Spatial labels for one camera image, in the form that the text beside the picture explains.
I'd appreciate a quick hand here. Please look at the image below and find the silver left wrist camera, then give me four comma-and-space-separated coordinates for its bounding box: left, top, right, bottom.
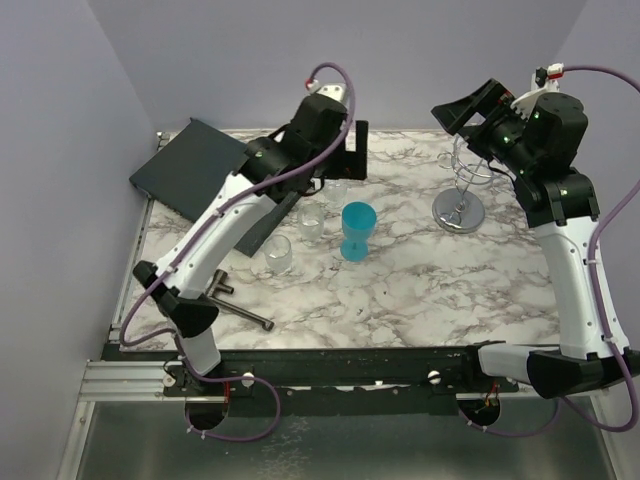
305, 79, 349, 106

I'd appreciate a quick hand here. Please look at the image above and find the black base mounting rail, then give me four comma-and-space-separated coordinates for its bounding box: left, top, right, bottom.
164, 347, 518, 417

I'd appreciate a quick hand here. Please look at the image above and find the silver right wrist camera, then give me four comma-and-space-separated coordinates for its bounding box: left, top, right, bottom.
510, 63, 564, 119

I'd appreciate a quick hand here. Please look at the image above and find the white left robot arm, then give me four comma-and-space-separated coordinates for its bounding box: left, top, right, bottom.
133, 92, 355, 395

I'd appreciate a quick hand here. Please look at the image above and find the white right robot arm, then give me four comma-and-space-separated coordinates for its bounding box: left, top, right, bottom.
431, 79, 639, 399

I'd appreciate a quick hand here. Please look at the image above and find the dark metal T-handle tool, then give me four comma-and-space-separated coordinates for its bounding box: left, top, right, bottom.
205, 269, 275, 332

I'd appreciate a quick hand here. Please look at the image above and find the dark grey flat box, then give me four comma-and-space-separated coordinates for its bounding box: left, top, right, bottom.
129, 117, 301, 259

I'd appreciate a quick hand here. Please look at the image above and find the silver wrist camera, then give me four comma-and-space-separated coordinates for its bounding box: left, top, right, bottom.
305, 79, 349, 106
510, 63, 564, 119

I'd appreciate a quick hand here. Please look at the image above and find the chrome wine glass rack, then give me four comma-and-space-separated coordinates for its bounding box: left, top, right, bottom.
432, 135, 496, 234

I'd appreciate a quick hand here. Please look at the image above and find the clear ribbed wine glass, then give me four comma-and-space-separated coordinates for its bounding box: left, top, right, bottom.
298, 203, 324, 244

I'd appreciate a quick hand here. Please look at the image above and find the aluminium extrusion frame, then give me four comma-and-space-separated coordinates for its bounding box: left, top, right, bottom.
54, 130, 226, 480

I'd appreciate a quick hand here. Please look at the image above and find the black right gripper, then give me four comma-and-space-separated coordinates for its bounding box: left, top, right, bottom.
433, 77, 540, 176

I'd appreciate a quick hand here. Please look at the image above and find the blue wine glass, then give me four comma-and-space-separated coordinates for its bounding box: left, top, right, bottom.
340, 202, 377, 262

